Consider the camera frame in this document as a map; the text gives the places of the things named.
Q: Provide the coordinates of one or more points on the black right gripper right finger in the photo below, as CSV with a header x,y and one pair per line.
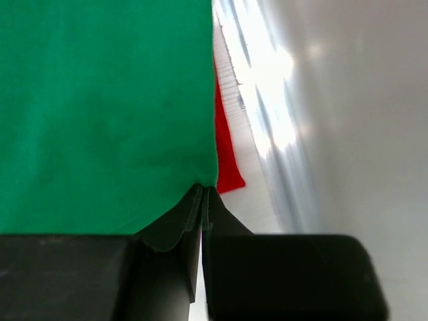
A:
x,y
252,276

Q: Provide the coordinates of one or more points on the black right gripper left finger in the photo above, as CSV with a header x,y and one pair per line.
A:
x,y
150,275

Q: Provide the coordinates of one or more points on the green t shirt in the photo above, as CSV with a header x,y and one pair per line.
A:
x,y
107,112

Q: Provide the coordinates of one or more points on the folded red t shirt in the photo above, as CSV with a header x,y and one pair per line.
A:
x,y
229,177

